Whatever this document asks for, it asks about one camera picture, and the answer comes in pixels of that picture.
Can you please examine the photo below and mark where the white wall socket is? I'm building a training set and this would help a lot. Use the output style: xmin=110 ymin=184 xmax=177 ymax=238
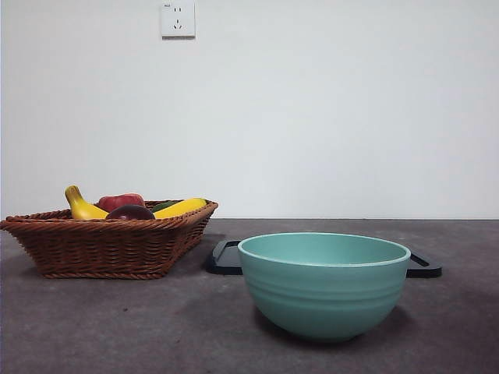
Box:
xmin=161 ymin=2 xmax=196 ymax=40

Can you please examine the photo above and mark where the dark red plum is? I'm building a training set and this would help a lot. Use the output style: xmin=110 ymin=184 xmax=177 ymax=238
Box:
xmin=105 ymin=203 xmax=156 ymax=221

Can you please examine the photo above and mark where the brown wicker basket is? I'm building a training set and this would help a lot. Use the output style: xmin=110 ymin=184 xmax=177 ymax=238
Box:
xmin=0 ymin=199 xmax=219 ymax=280

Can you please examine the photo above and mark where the teal ribbed bowl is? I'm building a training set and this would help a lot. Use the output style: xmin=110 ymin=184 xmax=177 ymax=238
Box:
xmin=236 ymin=231 xmax=412 ymax=344

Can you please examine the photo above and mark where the yellow banana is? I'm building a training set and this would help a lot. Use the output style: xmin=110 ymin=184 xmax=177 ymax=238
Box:
xmin=64 ymin=185 xmax=208 ymax=220

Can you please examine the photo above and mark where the dark rectangular tray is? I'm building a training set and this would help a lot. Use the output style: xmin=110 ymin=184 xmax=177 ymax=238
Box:
xmin=205 ymin=239 xmax=444 ymax=279

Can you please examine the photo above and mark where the red apple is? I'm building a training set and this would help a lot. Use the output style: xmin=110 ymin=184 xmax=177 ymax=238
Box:
xmin=97 ymin=192 xmax=146 ymax=213

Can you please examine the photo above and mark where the dark green vegetable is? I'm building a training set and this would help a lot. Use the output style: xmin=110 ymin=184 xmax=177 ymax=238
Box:
xmin=150 ymin=199 xmax=184 ymax=213

